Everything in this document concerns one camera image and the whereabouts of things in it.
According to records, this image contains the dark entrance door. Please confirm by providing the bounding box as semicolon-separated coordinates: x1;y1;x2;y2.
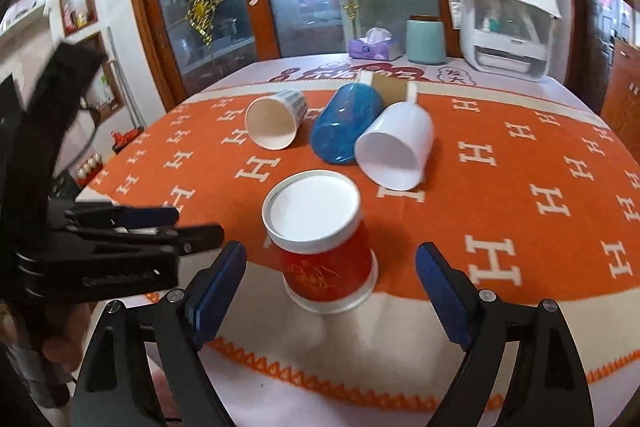
565;0;617;114

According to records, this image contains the brown paper cup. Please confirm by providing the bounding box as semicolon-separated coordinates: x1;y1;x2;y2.
357;70;418;107

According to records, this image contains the teal canister with lid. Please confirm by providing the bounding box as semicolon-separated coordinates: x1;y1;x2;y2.
406;15;447;65

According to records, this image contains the white countertop appliance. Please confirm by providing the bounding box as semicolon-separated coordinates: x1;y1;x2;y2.
459;0;558;81

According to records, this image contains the blue plastic cup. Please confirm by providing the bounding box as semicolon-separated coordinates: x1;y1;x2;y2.
310;83;384;165

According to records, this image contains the orange H-pattern tablecloth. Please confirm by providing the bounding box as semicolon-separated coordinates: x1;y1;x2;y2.
85;57;639;426

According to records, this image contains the wooden cabinet with shelves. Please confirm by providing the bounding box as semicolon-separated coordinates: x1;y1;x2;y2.
601;0;639;150

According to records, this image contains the red paper cup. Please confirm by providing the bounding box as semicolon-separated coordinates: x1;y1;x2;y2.
262;170;378;314

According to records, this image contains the black bucket with red items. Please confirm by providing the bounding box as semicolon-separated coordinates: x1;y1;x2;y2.
111;127;144;154

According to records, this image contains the white patterned paper cup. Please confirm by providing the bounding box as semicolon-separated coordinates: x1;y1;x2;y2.
245;89;308;150

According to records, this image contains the purple tissue box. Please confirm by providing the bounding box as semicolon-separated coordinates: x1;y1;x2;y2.
347;27;401;62

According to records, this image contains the white plastic cup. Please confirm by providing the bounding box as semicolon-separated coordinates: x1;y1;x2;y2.
354;102;435;192

